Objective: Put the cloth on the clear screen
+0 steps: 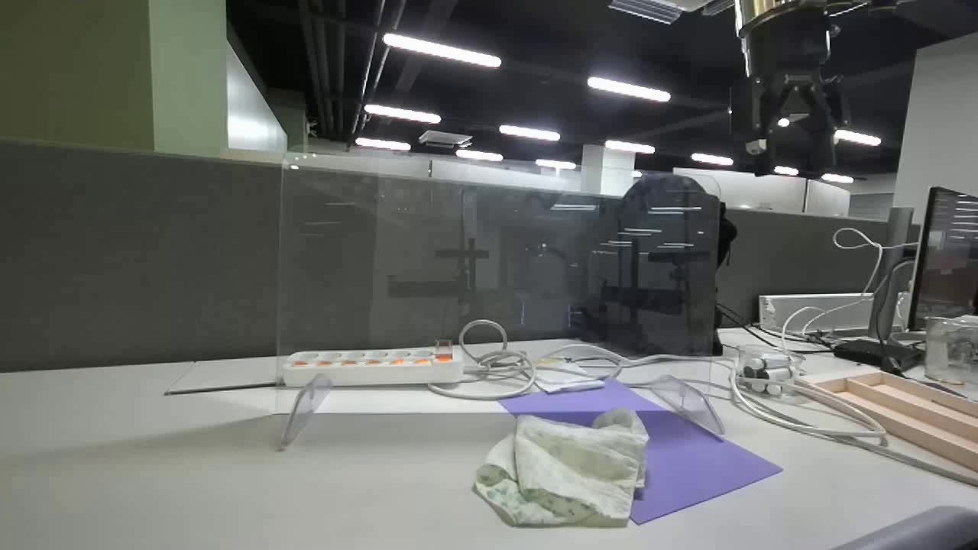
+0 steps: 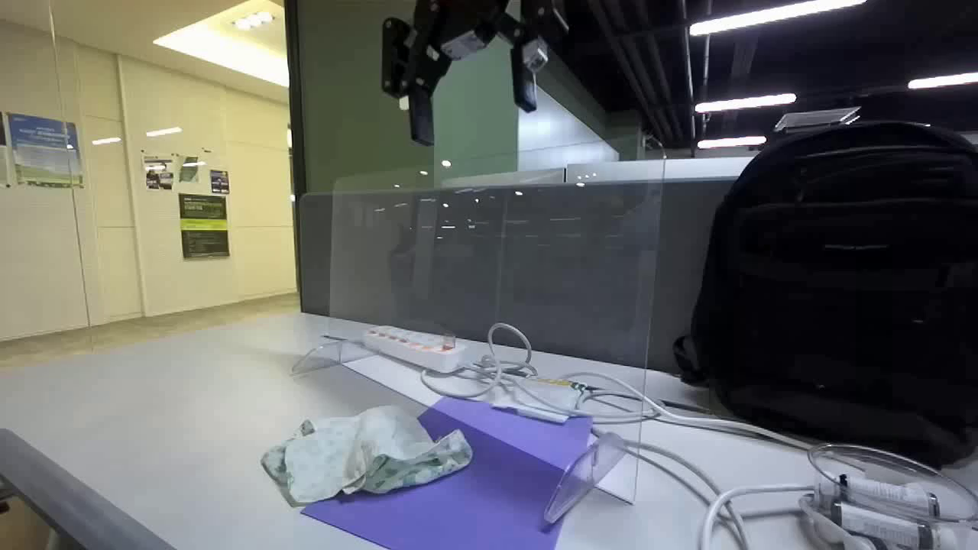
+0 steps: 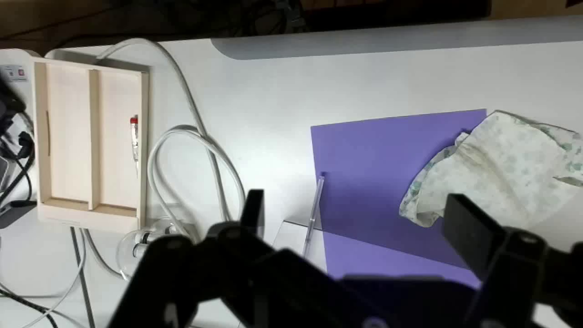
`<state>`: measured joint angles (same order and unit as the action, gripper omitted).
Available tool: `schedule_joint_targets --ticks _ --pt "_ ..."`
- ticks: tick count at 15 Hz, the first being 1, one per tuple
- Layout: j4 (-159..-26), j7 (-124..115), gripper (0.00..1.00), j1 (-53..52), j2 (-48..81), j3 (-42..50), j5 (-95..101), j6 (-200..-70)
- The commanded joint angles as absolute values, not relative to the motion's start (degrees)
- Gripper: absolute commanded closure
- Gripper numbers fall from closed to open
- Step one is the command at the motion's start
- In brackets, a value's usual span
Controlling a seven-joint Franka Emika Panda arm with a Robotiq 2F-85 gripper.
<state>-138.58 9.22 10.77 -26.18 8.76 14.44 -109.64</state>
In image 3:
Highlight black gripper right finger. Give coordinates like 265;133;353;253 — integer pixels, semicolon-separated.
440;193;583;328

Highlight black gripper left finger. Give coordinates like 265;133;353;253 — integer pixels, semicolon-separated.
107;188;366;328

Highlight white green patterned cloth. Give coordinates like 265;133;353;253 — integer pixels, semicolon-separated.
397;109;583;230

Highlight red white pen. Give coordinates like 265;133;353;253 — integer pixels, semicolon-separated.
127;113;141;164

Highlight light wooden divided tray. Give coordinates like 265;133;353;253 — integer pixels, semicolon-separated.
32;58;151;233

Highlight purple paper sheet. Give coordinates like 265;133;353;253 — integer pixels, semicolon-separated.
309;107;488;290

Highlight white power strip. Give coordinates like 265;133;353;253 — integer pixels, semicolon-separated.
0;47;41;89

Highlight white looped cable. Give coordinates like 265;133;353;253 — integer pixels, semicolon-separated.
145;124;247;244

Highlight grey thin cable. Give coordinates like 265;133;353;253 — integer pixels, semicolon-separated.
67;226;132;328

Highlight long white cable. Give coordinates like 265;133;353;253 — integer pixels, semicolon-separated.
96;36;211;138

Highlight black cable bundle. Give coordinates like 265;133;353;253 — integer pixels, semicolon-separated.
0;78;38;215

